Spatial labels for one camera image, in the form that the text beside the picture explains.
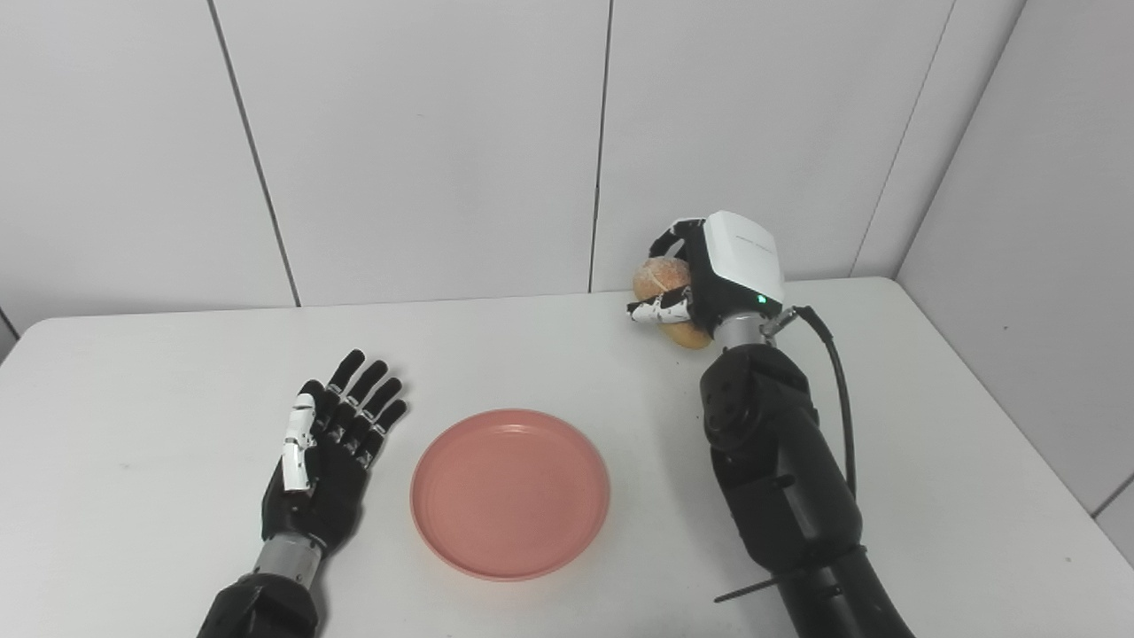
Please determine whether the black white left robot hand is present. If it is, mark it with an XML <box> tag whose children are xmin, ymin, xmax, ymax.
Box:
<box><xmin>260</xmin><ymin>349</ymin><xmax>409</xmax><ymax>557</ymax></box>

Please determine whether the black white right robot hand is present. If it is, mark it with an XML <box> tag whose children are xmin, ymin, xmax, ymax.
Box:
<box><xmin>627</xmin><ymin>210</ymin><xmax>787</xmax><ymax>333</ymax></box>

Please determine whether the black cable tie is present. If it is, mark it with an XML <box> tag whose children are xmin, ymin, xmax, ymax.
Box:
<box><xmin>714</xmin><ymin>572</ymin><xmax>803</xmax><ymax>604</ymax></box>

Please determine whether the brown bread roll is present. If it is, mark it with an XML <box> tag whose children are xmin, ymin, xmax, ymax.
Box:
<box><xmin>632</xmin><ymin>257</ymin><xmax>712</xmax><ymax>350</ymax></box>

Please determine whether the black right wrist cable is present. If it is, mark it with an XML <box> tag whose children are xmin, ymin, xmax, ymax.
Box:
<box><xmin>762</xmin><ymin>305</ymin><xmax>858</xmax><ymax>497</ymax></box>

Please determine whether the pink round plate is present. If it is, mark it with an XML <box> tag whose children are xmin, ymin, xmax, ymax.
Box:
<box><xmin>409</xmin><ymin>408</ymin><xmax>611</xmax><ymax>583</ymax></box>

